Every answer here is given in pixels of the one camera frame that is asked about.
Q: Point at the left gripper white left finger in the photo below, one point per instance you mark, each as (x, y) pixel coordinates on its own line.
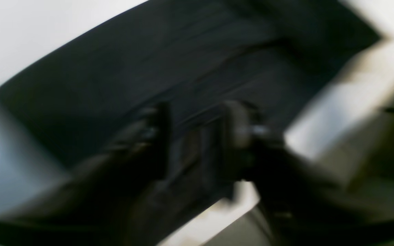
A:
(95, 207)

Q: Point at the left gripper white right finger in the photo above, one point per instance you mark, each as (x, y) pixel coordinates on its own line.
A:
(301, 205)

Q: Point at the black t-shirt with colourful print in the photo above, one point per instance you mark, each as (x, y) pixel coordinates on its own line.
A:
(194, 55)

